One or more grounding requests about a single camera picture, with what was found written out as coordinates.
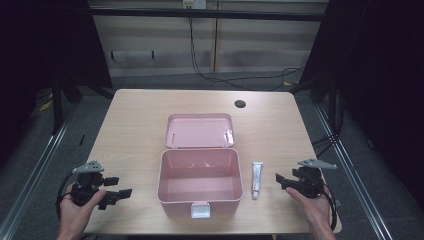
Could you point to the pink plastic storage box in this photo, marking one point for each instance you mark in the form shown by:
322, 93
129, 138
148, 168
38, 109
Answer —
200, 166

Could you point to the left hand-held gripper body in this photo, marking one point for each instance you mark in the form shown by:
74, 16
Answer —
86, 186

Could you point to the white wall socket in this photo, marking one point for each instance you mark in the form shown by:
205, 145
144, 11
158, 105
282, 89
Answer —
194, 3

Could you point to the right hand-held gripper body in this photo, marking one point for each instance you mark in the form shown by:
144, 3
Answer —
309, 182

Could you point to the white ointment tube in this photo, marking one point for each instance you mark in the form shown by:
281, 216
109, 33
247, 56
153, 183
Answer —
257, 180

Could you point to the person's right hand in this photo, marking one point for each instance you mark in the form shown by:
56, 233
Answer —
313, 208

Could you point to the metal floor rail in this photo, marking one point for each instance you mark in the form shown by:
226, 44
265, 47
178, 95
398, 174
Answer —
30, 180
353, 173

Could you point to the black curtain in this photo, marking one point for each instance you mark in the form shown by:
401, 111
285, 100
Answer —
380, 83
40, 60

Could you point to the person's left hand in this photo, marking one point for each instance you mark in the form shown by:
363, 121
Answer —
75, 215

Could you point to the black metal crossbar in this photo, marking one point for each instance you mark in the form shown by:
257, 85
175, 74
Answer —
206, 14

